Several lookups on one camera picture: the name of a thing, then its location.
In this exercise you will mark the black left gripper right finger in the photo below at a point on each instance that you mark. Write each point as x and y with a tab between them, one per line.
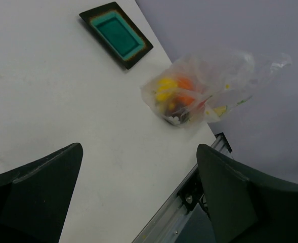
244	204

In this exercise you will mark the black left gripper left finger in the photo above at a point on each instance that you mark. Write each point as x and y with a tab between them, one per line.
34	198

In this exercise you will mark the dark purple fake fruit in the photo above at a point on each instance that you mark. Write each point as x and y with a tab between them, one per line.
176	113

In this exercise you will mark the clear plastic bag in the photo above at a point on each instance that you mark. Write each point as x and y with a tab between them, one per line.
223	79

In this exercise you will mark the orange fake fruit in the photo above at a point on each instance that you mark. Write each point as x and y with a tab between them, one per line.
186	87

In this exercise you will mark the yellow fake fruit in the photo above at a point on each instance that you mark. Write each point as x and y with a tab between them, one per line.
165	89

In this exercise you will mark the teal rectangular tray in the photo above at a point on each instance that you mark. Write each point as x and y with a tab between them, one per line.
118	33

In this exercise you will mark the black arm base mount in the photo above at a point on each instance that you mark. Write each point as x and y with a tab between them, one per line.
192	193

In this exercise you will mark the aluminium table frame rail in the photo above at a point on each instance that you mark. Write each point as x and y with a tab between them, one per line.
172	222

